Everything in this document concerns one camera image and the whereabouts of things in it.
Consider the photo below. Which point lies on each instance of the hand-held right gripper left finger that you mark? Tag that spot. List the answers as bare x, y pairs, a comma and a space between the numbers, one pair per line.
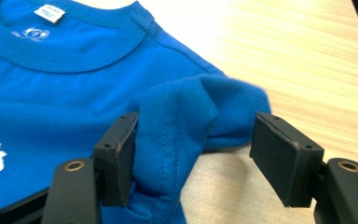
115, 161

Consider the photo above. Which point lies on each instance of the blue t-shirt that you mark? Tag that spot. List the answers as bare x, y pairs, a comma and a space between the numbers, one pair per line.
74, 93

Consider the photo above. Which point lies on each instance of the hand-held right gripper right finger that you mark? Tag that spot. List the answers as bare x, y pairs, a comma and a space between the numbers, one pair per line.
286, 165

